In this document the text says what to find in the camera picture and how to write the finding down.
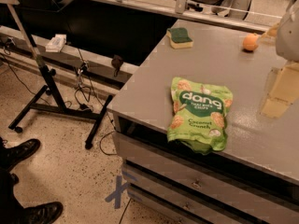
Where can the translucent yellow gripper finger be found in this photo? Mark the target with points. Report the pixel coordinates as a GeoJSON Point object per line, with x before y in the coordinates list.
{"type": "Point", "coordinates": [281, 90]}

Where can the green rice chip bag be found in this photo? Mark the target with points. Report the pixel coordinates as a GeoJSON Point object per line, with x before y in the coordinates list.
{"type": "Point", "coordinates": [199, 120]}

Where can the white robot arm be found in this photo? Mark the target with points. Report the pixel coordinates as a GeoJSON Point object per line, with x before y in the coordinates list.
{"type": "Point", "coordinates": [287, 39]}

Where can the green and yellow sponge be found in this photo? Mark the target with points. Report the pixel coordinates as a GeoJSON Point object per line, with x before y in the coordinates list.
{"type": "Point", "coordinates": [179, 38]}

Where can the orange fruit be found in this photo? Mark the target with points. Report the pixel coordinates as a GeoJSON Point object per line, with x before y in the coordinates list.
{"type": "Point", "coordinates": [250, 42]}

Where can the grey cabinet drawers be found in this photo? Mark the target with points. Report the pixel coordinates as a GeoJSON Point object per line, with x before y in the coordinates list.
{"type": "Point", "coordinates": [196, 189]}

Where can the blue tape cross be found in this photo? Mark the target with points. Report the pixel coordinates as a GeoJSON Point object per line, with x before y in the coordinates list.
{"type": "Point", "coordinates": [120, 187]}

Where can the white box on ledge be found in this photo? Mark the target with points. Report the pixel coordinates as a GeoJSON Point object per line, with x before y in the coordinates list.
{"type": "Point", "coordinates": [56, 44]}

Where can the lower black shoe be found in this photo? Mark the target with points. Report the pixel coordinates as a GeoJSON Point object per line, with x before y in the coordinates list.
{"type": "Point", "coordinates": [46, 213]}

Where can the black shoe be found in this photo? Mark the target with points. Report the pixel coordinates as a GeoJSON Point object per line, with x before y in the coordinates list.
{"type": "Point", "coordinates": [46, 213]}
{"type": "Point", "coordinates": [11, 156]}

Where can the black rolling stand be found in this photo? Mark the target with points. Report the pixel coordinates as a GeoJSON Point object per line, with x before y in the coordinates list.
{"type": "Point", "coordinates": [50, 88]}

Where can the upper black shoe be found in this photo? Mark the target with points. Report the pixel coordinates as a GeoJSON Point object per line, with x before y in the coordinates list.
{"type": "Point", "coordinates": [11, 156]}

